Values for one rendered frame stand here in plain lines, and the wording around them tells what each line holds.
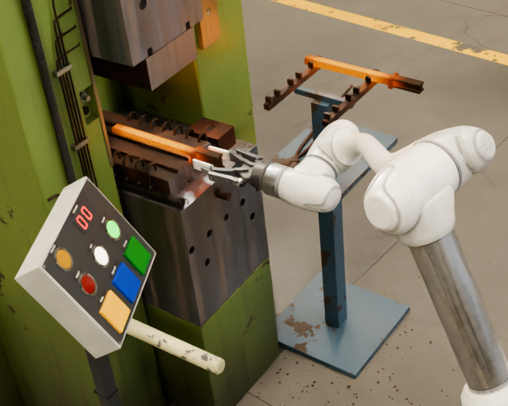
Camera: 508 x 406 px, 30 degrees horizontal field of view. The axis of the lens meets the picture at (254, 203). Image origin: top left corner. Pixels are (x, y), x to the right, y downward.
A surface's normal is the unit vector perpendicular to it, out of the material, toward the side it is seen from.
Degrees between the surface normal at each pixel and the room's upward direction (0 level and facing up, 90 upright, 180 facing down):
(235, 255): 90
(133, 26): 90
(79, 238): 60
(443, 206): 68
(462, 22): 0
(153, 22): 90
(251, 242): 90
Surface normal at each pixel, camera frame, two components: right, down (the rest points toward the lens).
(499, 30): -0.09, -0.80
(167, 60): 0.82, 0.28
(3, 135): -0.56, 0.54
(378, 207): -0.74, 0.40
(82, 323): -0.16, 0.61
